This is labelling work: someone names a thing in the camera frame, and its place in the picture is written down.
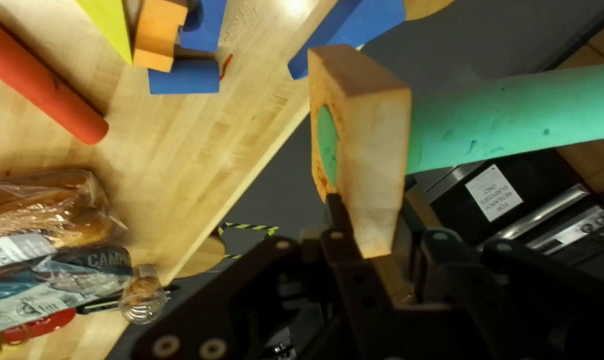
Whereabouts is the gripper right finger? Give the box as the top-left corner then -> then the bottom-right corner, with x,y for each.
395,198 -> 516,360

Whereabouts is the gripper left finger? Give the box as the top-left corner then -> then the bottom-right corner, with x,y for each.
319,193 -> 416,360

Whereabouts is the green foam cylinder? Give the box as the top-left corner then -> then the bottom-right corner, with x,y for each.
314,62 -> 604,187

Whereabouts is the orange foam block with hole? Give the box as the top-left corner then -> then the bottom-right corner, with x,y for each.
308,43 -> 413,257

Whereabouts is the red foam cylinder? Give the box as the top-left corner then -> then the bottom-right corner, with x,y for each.
0,26 -> 109,144

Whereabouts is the white paper sign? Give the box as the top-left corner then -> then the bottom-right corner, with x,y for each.
466,164 -> 523,222

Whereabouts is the black oven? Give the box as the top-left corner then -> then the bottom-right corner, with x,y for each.
416,150 -> 604,266

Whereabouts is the long blue foam block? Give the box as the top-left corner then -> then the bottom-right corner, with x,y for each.
289,0 -> 406,79

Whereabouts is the bagged bread loaf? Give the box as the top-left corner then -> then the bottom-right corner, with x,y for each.
0,167 -> 145,331

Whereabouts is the blue foam arch block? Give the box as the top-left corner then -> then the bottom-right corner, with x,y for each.
149,0 -> 228,96

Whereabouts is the yellow foam wedge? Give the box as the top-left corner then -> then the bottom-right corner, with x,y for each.
76,0 -> 133,63

